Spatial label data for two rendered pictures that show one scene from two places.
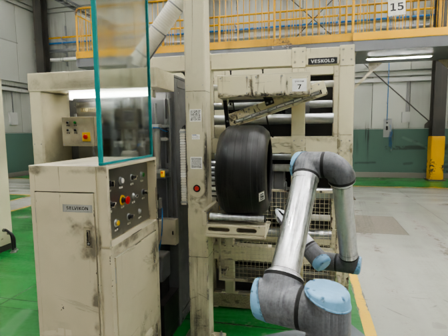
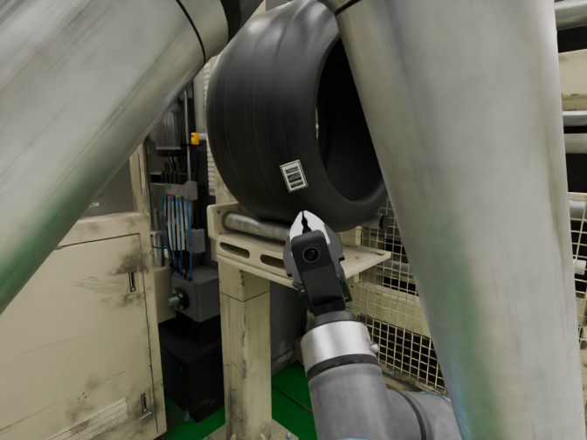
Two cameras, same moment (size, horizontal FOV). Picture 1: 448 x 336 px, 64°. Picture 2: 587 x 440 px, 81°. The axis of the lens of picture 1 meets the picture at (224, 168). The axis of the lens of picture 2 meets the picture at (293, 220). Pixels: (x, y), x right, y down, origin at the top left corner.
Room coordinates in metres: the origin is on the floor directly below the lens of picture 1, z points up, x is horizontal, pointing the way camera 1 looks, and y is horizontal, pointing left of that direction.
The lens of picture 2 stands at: (1.39, -0.55, 1.10)
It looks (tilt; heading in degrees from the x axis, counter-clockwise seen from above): 11 degrees down; 30
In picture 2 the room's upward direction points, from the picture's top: straight up
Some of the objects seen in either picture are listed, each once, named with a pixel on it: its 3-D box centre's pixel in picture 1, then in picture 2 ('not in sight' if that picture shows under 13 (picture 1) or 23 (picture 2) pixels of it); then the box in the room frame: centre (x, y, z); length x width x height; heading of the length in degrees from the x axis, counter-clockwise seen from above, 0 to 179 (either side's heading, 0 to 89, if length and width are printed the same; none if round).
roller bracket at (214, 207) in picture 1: (212, 211); (263, 213); (2.29, 0.08, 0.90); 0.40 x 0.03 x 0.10; 168
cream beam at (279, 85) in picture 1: (265, 87); not in sight; (2.51, -0.28, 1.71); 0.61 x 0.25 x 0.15; 78
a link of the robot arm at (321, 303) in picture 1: (325, 311); not in sight; (1.17, -0.34, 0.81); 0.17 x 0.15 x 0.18; 61
